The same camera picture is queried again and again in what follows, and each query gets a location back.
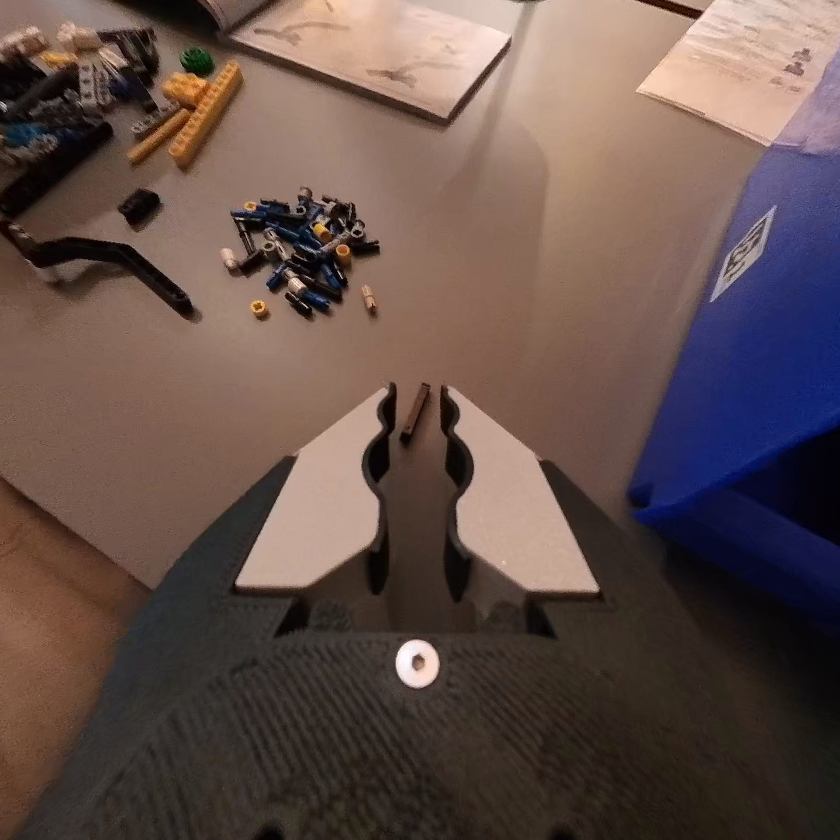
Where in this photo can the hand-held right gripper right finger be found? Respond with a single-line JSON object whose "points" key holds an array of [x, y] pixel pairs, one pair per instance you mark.
{"points": [[518, 512]]}

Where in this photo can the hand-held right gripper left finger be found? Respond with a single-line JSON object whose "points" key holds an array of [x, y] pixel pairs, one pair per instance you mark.
{"points": [[308, 505]]}

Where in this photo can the black lego axle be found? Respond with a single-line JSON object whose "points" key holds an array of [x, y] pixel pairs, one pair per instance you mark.
{"points": [[415, 413]]}

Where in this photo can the yellow lego bush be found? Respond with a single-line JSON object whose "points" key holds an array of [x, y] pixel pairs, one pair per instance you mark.
{"points": [[260, 308]]}

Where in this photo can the tan lego pin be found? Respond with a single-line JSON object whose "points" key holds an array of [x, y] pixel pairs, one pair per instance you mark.
{"points": [[369, 298]]}

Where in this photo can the pile of small lego pins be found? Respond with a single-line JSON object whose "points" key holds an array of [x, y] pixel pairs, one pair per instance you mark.
{"points": [[302, 256]]}

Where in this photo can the black bent lego beam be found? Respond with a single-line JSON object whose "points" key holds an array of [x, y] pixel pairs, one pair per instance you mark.
{"points": [[98, 248]]}

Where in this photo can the small black lego connector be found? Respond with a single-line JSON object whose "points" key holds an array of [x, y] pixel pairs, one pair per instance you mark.
{"points": [[139, 205]]}

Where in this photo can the thin yellow lego beam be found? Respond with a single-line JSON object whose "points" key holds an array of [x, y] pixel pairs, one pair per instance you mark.
{"points": [[157, 134]]}

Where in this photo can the long yellow lego beam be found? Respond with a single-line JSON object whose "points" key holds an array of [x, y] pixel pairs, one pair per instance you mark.
{"points": [[207, 111]]}

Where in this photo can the short grey lego beam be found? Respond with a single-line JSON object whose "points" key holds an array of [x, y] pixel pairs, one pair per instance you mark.
{"points": [[149, 121]]}

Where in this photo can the yellow lego brick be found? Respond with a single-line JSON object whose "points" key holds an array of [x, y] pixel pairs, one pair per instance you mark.
{"points": [[180, 86]]}

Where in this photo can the green lego gear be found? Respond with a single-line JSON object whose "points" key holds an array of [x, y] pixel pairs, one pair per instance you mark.
{"points": [[195, 59]]}

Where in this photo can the heap of mixed lego parts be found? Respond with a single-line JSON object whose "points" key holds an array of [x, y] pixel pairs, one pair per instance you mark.
{"points": [[52, 98]]}

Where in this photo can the blue plastic bin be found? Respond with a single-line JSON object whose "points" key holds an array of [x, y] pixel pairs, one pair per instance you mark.
{"points": [[754, 341]]}

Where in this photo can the open instruction booklet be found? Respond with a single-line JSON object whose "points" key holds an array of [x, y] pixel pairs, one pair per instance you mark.
{"points": [[367, 52]]}

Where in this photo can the printed paper sheet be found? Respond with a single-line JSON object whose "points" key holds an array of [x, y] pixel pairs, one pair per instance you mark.
{"points": [[735, 65]]}

